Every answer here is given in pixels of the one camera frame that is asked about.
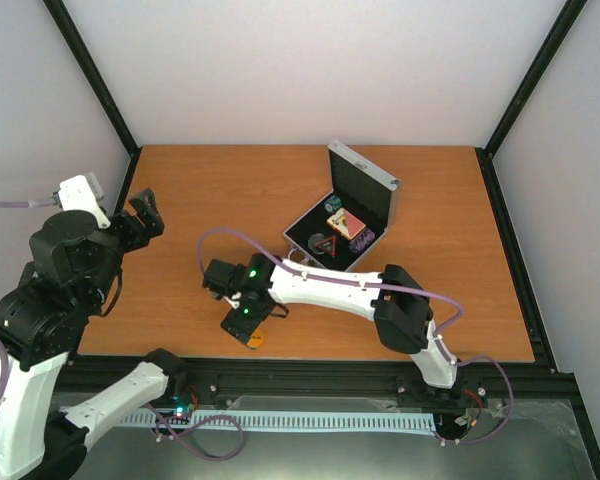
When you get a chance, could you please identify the orange blue round button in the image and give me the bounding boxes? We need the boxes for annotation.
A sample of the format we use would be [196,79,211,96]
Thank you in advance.
[246,329,265,350]

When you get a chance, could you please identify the clear round dealer button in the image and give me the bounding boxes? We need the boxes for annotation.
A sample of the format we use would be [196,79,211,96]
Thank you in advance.
[308,232,332,255]

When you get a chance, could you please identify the aluminium poker case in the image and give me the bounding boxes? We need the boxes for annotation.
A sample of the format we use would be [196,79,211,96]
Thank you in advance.
[283,141,401,271]

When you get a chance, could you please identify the playing card deck box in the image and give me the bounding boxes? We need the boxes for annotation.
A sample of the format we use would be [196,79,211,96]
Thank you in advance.
[327,208,366,240]

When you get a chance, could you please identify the tall purple chip stack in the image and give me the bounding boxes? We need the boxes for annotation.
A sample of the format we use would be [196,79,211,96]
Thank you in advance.
[349,228,376,254]

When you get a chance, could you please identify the red black triangular button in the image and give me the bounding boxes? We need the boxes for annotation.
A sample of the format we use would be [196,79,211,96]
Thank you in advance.
[314,235,336,257]

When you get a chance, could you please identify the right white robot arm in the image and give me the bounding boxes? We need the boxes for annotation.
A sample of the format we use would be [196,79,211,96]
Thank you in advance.
[203,253,457,389]

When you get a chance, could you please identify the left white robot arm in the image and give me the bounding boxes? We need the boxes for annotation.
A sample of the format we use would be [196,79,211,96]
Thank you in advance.
[0,189,188,479]

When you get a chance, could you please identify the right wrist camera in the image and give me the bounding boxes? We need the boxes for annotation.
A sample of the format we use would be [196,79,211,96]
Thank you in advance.
[202,259,246,300]

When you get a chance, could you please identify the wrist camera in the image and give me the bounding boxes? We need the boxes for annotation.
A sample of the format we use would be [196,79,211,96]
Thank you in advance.
[202,259,246,300]
[56,172,111,229]

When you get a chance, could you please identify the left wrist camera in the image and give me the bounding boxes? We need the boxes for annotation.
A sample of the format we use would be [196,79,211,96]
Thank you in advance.
[56,172,111,229]

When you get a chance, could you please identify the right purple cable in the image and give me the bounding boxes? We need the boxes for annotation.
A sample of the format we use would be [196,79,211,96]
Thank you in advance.
[196,227,515,447]

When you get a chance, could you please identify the white slotted cable duct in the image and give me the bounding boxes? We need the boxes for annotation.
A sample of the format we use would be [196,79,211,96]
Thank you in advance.
[119,405,437,435]

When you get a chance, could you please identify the black aluminium frame rail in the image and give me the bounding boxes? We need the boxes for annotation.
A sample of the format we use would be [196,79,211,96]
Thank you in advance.
[44,357,579,406]

